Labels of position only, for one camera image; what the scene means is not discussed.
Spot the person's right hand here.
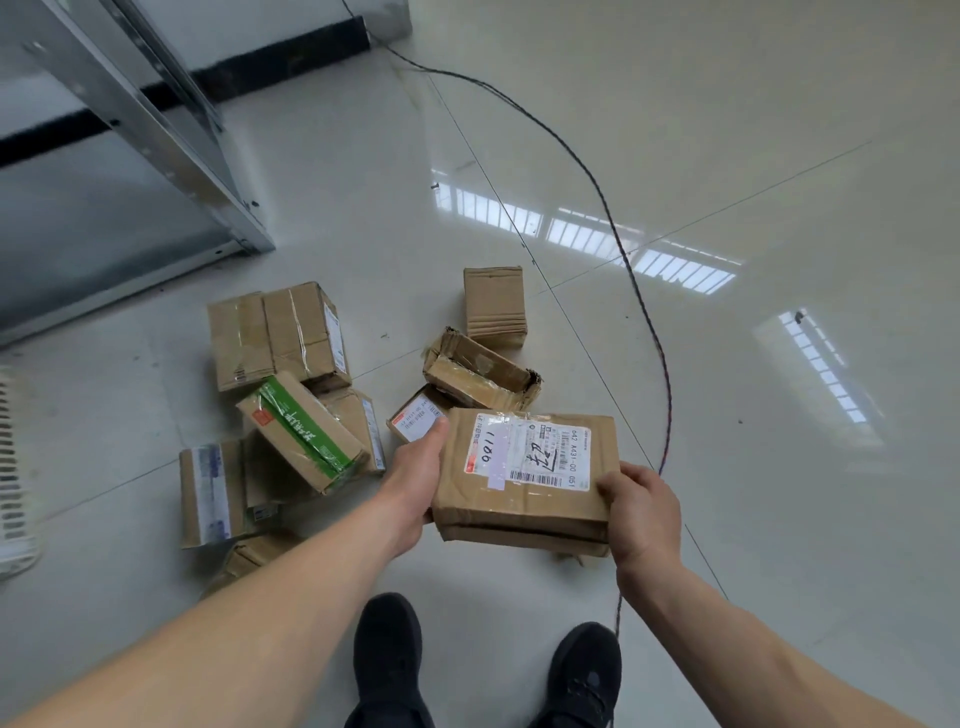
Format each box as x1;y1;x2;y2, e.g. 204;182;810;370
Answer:
596;462;684;579

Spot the person's left hand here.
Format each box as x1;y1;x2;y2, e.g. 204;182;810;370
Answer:
376;416;452;561

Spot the parcel with white label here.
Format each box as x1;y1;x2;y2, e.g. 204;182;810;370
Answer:
432;408;621;540

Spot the plain brown parcel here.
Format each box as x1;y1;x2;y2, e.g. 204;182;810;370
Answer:
437;519;613;561

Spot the person's right forearm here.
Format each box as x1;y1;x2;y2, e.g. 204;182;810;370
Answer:
616;553;928;728

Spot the person's left forearm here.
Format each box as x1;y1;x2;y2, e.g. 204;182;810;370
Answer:
0;511;411;728

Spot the pile of cardboard boxes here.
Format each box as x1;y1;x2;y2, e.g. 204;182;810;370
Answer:
177;265;546;599

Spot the person's black right shoe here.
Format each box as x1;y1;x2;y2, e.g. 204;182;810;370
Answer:
529;621;624;728

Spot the person's black shoe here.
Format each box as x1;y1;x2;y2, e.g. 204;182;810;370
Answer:
529;621;624;728
343;591;437;728

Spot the person's black left shoe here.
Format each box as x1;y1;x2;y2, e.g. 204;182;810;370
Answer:
343;591;437;728

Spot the white plastic grille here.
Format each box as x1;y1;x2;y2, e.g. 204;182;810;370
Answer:
0;365;45;580

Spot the black and red cable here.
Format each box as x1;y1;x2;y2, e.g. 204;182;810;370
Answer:
340;0;675;728

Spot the grey metal shelf frame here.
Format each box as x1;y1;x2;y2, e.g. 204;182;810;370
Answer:
0;0;277;348

